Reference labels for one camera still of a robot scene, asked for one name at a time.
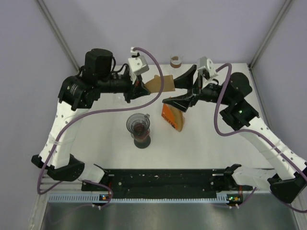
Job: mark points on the stack of brown filters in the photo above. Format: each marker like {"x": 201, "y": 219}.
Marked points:
{"x": 177, "y": 118}

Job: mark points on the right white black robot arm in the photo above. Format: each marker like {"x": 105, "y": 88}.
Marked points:
{"x": 234, "y": 115}

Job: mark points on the clear plastic coffee dripper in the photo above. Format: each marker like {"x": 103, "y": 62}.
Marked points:
{"x": 138, "y": 125}

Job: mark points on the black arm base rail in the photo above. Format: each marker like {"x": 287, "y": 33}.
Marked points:
{"x": 169, "y": 183}

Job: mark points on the aluminium frame post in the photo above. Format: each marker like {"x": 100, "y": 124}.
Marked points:
{"x": 286, "y": 6}
{"x": 57, "y": 33}

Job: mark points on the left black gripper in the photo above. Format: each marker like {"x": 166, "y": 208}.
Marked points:
{"x": 137, "y": 89}

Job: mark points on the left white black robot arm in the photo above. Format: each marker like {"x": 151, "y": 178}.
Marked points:
{"x": 77, "y": 95}

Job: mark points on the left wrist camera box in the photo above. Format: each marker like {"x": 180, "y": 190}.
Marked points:
{"x": 138, "y": 65}

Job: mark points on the glass carafe red collar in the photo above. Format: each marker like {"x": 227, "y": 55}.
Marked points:
{"x": 142, "y": 140}

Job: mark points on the glass cup with coffee grounds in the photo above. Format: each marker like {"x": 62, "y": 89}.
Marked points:
{"x": 176, "y": 61}

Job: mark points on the right aluminium frame post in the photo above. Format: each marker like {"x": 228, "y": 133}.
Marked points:
{"x": 286, "y": 6}

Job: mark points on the left aluminium frame post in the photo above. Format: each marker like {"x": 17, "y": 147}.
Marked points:
{"x": 57, "y": 33}

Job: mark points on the orange coffee filter box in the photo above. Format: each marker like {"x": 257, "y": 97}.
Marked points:
{"x": 166, "y": 114}

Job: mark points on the grey slotted cable duct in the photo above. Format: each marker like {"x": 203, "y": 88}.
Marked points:
{"x": 100, "y": 198}

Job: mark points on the brown paper coffee filter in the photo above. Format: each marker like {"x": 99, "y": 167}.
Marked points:
{"x": 154, "y": 85}

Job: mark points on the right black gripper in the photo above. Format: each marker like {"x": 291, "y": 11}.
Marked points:
{"x": 184, "y": 101}

